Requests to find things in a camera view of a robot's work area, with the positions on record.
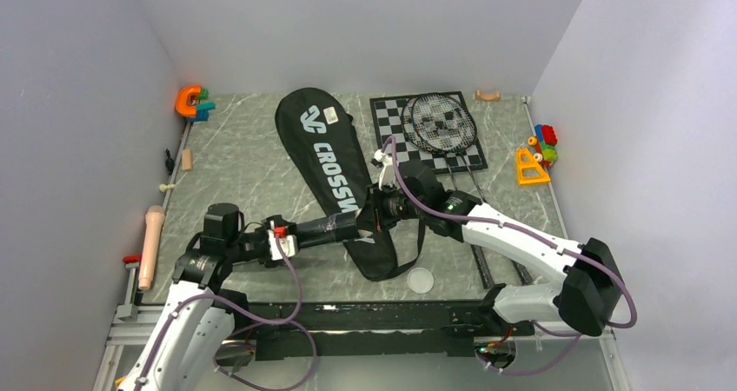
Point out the beige rolling pin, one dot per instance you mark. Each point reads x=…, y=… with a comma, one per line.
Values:
x=154, y=219

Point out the small wooden block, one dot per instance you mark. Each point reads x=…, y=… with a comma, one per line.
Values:
x=186, y=160

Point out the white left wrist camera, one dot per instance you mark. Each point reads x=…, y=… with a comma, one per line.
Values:
x=281, y=244

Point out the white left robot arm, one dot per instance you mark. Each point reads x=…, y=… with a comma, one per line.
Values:
x=199, y=314

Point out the orange letter toy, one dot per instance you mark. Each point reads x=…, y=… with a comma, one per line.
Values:
x=187, y=100

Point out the black white chessboard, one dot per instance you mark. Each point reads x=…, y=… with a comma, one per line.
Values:
x=387, y=113

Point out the teal green toy blocks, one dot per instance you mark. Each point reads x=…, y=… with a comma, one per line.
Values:
x=203, y=106

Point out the colourful brick toy stack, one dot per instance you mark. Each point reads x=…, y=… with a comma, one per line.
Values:
x=543, y=142

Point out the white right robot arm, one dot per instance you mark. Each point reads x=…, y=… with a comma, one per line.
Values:
x=582, y=282

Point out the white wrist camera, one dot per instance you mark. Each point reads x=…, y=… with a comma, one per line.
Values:
x=384, y=162
x=281, y=244

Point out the red clamp knob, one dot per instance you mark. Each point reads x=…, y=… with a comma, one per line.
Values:
x=131, y=259

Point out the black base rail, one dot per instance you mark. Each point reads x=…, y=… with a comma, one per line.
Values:
x=450, y=327

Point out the yellow triangle toy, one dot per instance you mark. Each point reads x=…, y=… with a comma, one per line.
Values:
x=529, y=172

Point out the small black figure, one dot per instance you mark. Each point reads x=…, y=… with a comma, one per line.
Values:
x=169, y=162

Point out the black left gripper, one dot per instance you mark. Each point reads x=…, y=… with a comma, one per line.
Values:
x=272, y=221

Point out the white chess pawn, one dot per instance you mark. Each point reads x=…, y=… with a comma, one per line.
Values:
x=166, y=187

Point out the wooden arch block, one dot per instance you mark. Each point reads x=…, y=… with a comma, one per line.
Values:
x=491, y=97

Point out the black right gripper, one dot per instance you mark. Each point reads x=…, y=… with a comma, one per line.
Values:
x=382, y=222

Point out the white round tube lid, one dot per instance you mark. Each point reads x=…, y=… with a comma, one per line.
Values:
x=420, y=280

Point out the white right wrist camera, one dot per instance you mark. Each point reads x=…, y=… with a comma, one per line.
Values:
x=384, y=162

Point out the black racket bag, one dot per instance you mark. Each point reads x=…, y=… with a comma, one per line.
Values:
x=320, y=139

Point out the black shuttlecock tube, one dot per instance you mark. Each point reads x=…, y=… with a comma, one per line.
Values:
x=336, y=228

